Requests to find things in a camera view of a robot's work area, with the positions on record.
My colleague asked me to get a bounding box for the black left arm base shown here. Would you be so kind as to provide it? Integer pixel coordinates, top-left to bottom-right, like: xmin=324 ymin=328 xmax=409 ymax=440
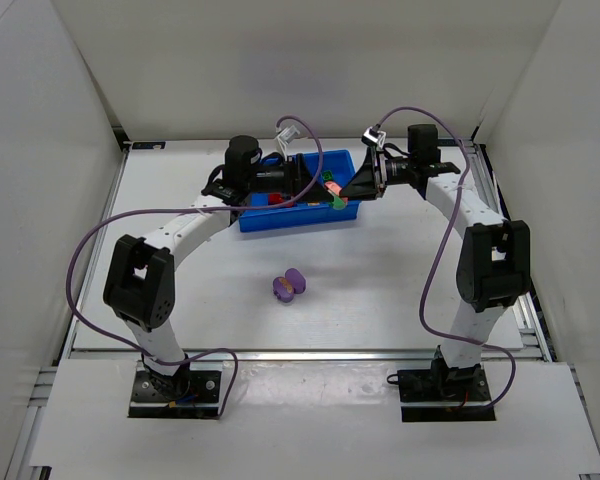
xmin=127 ymin=367 xmax=222 ymax=420

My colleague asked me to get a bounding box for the aluminium frame rail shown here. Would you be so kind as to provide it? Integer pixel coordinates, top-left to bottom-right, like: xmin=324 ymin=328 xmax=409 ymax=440
xmin=62 ymin=342 xmax=551 ymax=362

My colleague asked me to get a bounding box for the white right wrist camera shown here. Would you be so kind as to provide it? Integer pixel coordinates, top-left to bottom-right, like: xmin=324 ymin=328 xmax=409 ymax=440
xmin=361 ymin=126 xmax=386 ymax=150

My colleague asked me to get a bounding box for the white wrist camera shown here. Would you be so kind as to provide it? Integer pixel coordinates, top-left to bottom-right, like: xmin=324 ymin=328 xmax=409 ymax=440
xmin=275 ymin=125 xmax=301 ymax=158
xmin=361 ymin=126 xmax=386 ymax=150

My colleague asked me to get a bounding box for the blue plastic sorting tray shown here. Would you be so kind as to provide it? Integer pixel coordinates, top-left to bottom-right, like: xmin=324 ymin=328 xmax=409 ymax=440
xmin=239 ymin=149 xmax=360 ymax=233

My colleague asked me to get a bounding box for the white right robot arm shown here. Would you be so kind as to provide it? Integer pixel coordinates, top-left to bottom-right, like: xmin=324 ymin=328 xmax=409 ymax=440
xmin=343 ymin=124 xmax=531 ymax=376

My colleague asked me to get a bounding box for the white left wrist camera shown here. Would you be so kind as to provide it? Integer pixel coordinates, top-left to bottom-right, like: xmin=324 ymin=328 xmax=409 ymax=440
xmin=275 ymin=125 xmax=301 ymax=158

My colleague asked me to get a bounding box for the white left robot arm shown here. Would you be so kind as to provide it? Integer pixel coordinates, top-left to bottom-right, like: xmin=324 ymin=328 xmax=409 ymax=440
xmin=103 ymin=135 xmax=330 ymax=378

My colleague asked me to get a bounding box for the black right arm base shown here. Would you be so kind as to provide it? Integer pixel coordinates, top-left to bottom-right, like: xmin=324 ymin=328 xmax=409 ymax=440
xmin=386 ymin=359 xmax=496 ymax=423

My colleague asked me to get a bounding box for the purple round lego piece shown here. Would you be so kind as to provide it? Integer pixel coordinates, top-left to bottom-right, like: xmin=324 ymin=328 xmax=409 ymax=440
xmin=272 ymin=268 xmax=307 ymax=303

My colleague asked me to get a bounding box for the red green curved lego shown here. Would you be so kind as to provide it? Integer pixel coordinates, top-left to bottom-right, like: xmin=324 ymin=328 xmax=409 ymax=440
xmin=324 ymin=181 xmax=348 ymax=210

